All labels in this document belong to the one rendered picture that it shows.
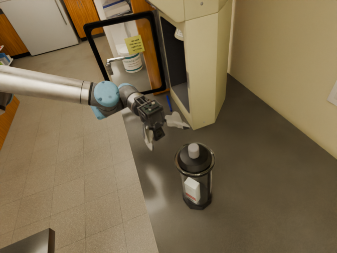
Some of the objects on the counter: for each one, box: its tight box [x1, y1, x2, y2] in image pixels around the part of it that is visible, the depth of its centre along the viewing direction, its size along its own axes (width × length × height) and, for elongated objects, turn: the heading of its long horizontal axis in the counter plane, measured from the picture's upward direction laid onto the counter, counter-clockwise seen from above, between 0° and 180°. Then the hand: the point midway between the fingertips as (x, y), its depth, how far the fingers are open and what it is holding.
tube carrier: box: [175, 143, 215, 206], centre depth 60 cm, size 11×11×21 cm
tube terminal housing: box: [156, 0, 233, 130], centre depth 77 cm, size 25×32×77 cm
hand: (171, 140), depth 61 cm, fingers open, 14 cm apart
